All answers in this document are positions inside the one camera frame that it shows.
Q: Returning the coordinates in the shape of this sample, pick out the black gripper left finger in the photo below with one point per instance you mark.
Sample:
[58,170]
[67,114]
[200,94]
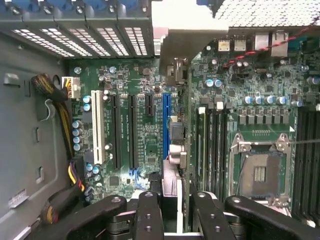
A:
[150,220]

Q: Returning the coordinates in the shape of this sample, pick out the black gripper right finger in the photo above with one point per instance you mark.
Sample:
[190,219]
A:
[207,220]

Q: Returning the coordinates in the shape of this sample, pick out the blue SATA port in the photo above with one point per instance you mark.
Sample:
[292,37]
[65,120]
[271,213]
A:
[133,175]

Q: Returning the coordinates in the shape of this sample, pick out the black RAM slot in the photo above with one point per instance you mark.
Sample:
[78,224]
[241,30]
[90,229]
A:
[317,162]
[300,162]
[211,150]
[224,150]
[310,162]
[217,150]

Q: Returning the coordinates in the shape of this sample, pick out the CPU socket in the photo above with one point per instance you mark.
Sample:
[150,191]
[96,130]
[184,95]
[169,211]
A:
[260,170]

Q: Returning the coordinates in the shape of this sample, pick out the long black expansion slot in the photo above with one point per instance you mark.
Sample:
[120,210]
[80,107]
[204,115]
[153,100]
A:
[116,130]
[132,130]

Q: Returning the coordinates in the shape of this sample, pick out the blue expansion slot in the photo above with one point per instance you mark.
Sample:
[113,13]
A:
[167,120]

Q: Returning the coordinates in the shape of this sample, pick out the white expansion slot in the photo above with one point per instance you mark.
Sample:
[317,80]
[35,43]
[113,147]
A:
[97,125]

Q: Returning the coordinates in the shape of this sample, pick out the short black expansion slot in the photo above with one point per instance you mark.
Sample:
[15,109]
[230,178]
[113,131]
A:
[149,105]

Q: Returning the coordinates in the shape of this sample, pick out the thin metal locking lever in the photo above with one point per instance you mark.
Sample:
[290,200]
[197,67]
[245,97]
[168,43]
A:
[305,142]

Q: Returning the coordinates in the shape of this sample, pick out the green motherboard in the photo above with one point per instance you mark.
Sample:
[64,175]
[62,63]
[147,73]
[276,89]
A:
[262,82]

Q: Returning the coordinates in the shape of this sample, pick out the white power connector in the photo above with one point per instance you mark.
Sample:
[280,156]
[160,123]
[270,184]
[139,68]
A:
[73,87]

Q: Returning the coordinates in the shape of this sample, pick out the open black PC case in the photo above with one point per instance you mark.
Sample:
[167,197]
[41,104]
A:
[22,125]

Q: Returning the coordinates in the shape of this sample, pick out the silver USB port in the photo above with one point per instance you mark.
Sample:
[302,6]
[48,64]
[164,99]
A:
[224,43]
[240,43]

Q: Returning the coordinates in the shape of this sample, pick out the perforated slot cover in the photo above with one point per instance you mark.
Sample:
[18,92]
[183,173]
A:
[112,41]
[88,42]
[135,41]
[66,42]
[42,43]

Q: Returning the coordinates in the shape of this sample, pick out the silver rear port block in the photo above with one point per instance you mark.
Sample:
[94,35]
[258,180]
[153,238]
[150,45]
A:
[279,45]
[262,40]

